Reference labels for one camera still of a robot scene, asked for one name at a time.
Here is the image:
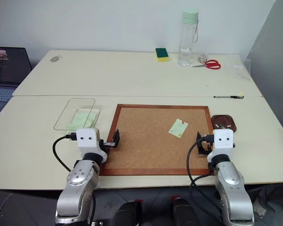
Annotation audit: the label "brown wooden dish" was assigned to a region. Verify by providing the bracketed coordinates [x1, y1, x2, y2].
[211, 114, 238, 133]

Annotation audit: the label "dark rounded shape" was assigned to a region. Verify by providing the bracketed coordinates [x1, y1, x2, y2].
[170, 195, 199, 226]
[112, 199, 142, 226]

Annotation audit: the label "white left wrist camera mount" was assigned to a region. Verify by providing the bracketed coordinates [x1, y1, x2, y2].
[75, 128, 108, 163]

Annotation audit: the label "clear bottle with green cap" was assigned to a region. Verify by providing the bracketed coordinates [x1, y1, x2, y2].
[177, 8, 200, 67]

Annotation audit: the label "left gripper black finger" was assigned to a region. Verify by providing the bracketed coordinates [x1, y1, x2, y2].
[111, 129, 122, 149]

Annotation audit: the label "red handled scissors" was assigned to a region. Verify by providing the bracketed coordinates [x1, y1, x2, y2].
[192, 59, 221, 70]

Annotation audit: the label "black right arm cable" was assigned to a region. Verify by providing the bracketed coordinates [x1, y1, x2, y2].
[187, 135, 224, 226]

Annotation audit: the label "yellow and green sponge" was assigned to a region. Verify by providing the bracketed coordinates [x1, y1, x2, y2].
[155, 47, 170, 63]

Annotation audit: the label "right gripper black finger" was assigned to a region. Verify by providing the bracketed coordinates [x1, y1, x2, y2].
[196, 131, 208, 157]

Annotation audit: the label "clear plastic bag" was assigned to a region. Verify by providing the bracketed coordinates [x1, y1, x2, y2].
[230, 58, 251, 82]

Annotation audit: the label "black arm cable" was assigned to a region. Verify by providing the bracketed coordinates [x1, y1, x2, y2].
[52, 132, 77, 172]
[187, 135, 224, 226]

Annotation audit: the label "clear plastic tray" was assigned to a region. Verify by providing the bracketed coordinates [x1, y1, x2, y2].
[53, 97, 102, 133]

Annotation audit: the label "black pen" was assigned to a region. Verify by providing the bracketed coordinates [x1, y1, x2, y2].
[213, 95, 245, 99]

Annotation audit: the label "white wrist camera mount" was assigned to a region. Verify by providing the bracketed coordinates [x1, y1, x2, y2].
[207, 128, 236, 163]
[75, 128, 108, 163]

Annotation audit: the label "stack of green notes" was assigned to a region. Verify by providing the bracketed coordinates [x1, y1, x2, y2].
[67, 112, 98, 131]

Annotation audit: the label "light green paper note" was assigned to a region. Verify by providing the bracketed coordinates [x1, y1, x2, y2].
[168, 118, 188, 138]

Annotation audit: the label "cork board with wooden frame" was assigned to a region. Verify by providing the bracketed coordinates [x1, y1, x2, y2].
[99, 104, 215, 177]

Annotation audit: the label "dark laptop computer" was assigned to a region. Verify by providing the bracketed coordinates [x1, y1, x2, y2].
[0, 47, 33, 119]

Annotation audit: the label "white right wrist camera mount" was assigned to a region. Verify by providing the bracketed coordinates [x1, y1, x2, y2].
[207, 128, 236, 163]

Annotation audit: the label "grey partition panel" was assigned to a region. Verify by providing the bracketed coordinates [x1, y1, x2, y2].
[244, 0, 283, 143]

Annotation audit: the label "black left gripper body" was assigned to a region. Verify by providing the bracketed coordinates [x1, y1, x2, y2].
[98, 138, 115, 151]

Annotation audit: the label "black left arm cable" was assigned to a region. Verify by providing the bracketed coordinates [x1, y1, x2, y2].
[52, 132, 77, 172]

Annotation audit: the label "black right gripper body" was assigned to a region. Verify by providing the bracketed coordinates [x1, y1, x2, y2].
[201, 134, 214, 154]

